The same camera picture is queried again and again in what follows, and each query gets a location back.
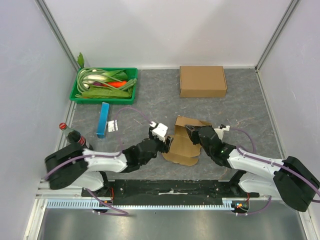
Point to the aluminium frame post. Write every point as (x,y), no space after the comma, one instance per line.
(42,5)
(293,4)

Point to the blue rectangular box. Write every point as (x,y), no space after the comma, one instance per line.
(103,120)

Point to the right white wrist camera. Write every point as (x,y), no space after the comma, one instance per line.
(221,129)

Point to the small white plastic packet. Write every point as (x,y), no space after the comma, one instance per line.
(112,126)

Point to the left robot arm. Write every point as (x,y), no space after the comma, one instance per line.
(82,167)

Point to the orange toy carrot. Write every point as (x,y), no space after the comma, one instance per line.
(117,84)

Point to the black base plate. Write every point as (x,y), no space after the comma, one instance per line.
(138,192)

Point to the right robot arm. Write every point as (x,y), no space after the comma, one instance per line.
(288,179)

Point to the dark soda bottle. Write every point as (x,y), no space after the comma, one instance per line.
(74,136)

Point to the green lettuce leaf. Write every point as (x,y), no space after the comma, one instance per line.
(106,93)

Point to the large cardboard box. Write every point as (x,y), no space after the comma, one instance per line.
(202,82)

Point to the green asparagus bundle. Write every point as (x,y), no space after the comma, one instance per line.
(128,84)

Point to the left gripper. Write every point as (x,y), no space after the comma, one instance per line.
(165,147)

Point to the green long beans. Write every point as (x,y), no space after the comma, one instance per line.
(85,72)

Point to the left aluminium frame post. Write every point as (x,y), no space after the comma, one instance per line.
(42,5)

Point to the right aluminium frame post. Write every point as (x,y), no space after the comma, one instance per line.
(293,4)

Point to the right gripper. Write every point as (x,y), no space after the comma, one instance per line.
(199,133)

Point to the small cardboard box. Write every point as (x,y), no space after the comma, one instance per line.
(182,150)

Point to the white toy radish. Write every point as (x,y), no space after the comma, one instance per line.
(92,79)

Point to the green plastic tray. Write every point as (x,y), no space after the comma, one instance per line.
(131,72)

